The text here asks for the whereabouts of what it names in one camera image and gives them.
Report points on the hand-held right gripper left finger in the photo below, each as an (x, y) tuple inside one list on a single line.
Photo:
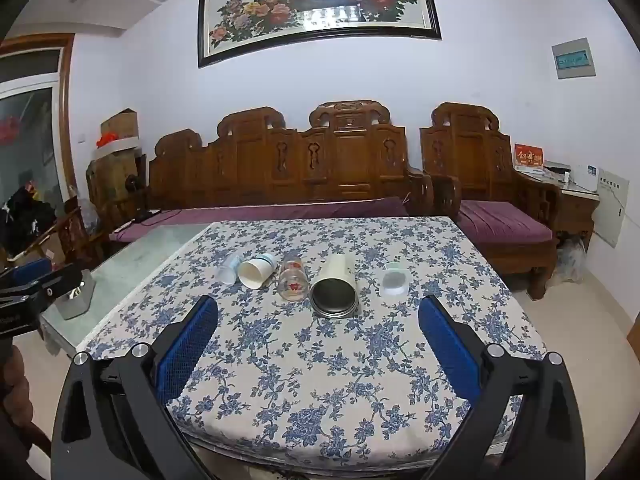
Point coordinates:
[(190, 347)]

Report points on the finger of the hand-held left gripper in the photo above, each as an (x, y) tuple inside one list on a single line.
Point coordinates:
[(31, 271)]

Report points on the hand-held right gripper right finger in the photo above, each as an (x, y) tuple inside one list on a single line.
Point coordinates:
[(447, 350)]

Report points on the small white translucent cup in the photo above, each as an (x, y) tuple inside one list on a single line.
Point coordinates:
[(395, 280)]

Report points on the clear plastic cup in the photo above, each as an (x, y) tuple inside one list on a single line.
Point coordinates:
[(228, 268)]

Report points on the white paper cup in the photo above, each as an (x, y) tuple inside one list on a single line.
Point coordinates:
[(255, 271)]

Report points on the glass cup with red print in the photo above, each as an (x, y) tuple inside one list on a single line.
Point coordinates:
[(293, 280)]

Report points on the cream metal tumbler cup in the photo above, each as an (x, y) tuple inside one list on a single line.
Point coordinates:
[(336, 285)]

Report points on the person's left hand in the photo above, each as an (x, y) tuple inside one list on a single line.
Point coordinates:
[(17, 390)]

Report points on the black bag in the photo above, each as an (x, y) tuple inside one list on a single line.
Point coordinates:
[(25, 220)]

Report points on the grey metal ashtray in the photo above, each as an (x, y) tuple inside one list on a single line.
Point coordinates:
[(75, 299)]

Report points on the blue floral tablecloth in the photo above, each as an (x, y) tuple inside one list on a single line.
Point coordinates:
[(320, 375)]

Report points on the square purple seat cushion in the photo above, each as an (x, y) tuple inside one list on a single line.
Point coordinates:
[(505, 222)]

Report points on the long purple seat cushion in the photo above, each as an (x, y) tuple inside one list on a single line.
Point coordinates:
[(260, 212)]

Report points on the clear plastic bag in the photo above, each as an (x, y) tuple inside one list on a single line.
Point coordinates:
[(571, 260)]

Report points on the brown cardboard box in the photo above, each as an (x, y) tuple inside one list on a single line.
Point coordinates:
[(120, 124)]

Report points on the wooden side table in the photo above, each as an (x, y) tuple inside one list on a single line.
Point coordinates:
[(575, 210)]

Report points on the carved wooden armchair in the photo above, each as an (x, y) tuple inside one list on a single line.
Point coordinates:
[(475, 160)]

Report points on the red gift box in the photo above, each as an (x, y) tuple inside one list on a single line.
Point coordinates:
[(528, 156)]

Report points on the grey flat device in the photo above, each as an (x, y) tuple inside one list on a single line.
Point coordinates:
[(556, 167)]

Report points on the carved wooden sofa bench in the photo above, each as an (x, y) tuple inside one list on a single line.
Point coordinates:
[(300, 160)]

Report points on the white router box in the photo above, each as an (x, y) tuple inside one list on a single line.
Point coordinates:
[(585, 177)]

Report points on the framed floral peacock painting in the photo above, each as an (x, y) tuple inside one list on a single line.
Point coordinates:
[(320, 5)]

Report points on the wooden door frame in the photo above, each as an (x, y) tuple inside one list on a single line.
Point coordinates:
[(65, 110)]

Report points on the white wall panel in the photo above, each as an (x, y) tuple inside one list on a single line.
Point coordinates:
[(611, 207)]

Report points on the grey wall electrical panel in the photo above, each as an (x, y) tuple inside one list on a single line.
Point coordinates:
[(575, 58)]

